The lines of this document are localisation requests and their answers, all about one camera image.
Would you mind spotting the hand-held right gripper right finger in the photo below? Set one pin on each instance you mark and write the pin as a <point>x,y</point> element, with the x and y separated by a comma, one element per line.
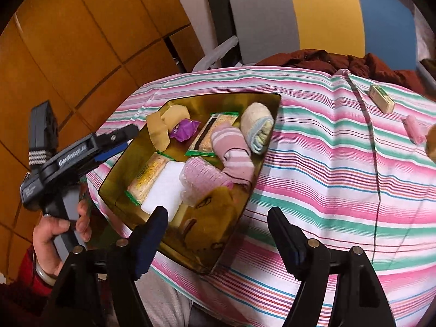
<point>286,242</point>

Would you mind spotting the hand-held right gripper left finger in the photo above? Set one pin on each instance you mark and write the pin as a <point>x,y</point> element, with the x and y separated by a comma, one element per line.
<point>150,245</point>

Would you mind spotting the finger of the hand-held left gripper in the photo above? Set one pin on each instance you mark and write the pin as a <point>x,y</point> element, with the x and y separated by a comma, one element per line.
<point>117,134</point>
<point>110,151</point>

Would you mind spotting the gold metal tray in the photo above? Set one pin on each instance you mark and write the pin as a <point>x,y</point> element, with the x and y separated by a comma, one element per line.
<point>136,158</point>

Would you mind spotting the large orange yellow sponge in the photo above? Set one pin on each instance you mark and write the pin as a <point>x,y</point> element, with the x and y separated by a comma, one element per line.
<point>157,133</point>

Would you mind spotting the yellow green cracker packet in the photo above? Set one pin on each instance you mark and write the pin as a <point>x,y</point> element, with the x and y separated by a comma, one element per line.
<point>146,180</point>

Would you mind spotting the white foam block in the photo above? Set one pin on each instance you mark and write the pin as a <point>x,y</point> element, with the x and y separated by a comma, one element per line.
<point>163,190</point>

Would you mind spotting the purple snack packet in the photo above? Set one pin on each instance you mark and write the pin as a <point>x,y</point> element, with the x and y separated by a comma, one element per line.
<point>184,130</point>

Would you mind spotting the cracker packet with black stripe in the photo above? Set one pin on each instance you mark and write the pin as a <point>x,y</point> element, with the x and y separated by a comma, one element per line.
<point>207,136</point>

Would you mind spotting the pink striped sock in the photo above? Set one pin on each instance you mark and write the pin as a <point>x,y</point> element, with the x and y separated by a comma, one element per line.
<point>235,156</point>

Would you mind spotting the cream towel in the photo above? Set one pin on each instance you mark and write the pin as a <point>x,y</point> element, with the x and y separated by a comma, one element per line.
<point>253,117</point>

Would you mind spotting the person's left forearm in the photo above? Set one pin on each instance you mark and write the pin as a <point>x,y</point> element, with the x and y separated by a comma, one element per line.
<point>24,279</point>

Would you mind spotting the person's left hand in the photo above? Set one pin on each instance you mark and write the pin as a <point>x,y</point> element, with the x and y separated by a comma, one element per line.
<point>47,242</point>

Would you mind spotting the person's grey trousers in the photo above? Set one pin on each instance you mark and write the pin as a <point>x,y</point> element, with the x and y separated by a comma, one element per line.
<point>163,299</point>

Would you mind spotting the striped pink green blanket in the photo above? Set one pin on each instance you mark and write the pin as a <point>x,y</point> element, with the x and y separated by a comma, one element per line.
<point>323,177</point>

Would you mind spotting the wooden cabinet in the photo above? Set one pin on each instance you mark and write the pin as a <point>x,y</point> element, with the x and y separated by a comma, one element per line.
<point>68,58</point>

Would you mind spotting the small green white box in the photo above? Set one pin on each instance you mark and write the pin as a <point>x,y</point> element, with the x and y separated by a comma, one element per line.
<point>381,98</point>

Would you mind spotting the red brown jacket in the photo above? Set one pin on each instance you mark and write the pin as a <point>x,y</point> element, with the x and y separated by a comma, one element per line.
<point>306,59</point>

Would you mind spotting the grey yellow blue chair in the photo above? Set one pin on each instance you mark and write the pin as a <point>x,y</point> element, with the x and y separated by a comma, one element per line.
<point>306,17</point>

